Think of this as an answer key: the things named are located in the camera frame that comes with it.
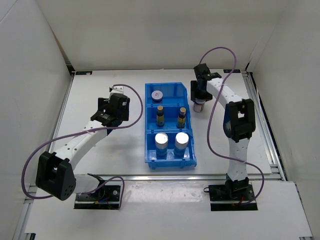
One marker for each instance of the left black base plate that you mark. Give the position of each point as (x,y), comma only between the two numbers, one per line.
(107,198)

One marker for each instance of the right aluminium frame rail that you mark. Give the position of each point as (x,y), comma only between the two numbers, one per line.
(266,134)

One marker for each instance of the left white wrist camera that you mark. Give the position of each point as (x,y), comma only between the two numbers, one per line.
(116,89)

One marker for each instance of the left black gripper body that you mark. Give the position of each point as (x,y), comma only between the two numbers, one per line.
(120,117)

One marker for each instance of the left aluminium frame rail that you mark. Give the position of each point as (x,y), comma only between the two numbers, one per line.
(50,95)

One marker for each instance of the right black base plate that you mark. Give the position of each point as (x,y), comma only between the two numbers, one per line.
(220,200)

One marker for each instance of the right blue corner label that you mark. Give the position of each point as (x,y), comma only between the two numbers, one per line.
(227,71)

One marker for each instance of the silver-lid shaker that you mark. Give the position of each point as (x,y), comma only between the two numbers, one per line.
(161,144)
(181,143)

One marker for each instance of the left blue corner label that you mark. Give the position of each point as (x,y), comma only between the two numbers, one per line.
(83,73)

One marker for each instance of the dark sauce jar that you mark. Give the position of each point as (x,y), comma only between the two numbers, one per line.
(157,96)
(198,105)

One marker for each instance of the aluminium frame rail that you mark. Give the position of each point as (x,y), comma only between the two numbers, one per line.
(50,95)
(266,134)
(274,176)

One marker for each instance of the blue corner label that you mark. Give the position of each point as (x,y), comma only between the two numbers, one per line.
(227,71)
(83,73)

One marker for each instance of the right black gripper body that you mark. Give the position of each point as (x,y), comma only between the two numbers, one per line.
(197,93)

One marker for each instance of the yellow-label small bottle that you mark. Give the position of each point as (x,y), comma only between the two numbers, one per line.
(160,119)
(181,118)

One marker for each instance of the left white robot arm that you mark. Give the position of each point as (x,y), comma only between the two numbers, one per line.
(55,171)

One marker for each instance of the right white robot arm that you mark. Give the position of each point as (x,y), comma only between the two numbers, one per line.
(239,123)

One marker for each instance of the blue three-compartment plastic bin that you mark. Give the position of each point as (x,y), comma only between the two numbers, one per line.
(175,96)

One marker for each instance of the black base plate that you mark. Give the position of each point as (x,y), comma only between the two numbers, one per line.
(107,198)
(220,200)

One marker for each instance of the front aluminium frame rail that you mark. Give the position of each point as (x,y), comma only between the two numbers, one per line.
(274,176)

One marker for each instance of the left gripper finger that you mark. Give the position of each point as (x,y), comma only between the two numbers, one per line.
(102,104)
(125,109)

